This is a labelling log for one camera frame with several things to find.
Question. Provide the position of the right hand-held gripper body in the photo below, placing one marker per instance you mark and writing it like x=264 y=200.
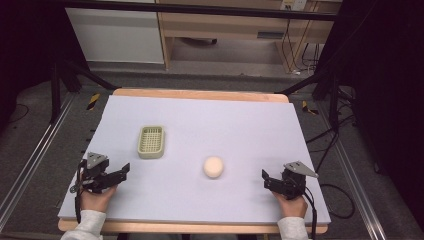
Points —
x=294 y=181

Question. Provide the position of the black curtain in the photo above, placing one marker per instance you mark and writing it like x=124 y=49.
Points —
x=30 y=43
x=386 y=83

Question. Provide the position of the black horizontal frame bar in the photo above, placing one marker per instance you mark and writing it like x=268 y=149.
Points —
x=200 y=9

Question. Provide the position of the person's left hand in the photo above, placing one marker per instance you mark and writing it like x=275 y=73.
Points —
x=96 y=201

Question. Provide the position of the person's right hand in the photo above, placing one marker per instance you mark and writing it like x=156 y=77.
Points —
x=294 y=207

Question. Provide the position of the beige slotted soap dish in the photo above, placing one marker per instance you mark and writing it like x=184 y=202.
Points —
x=151 y=142

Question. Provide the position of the light wooden desk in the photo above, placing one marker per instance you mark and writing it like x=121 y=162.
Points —
x=233 y=25

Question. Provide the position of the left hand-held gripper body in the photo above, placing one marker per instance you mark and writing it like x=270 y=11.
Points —
x=95 y=171

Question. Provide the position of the cream round soap bar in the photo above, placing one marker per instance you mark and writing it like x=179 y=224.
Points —
x=213 y=167

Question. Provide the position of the black metal stand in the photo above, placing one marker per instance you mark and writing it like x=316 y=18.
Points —
x=55 y=90
x=333 y=96

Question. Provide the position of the metal floor rail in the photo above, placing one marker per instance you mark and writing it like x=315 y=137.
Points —
x=356 y=186
x=36 y=156

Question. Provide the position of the pale lavender foam mat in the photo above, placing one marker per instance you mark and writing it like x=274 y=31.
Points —
x=206 y=133

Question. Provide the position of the yellow black striped tape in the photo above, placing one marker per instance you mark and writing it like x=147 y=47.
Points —
x=93 y=101
x=309 y=108

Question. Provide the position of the white cabinet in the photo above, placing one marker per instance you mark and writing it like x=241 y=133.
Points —
x=116 y=35

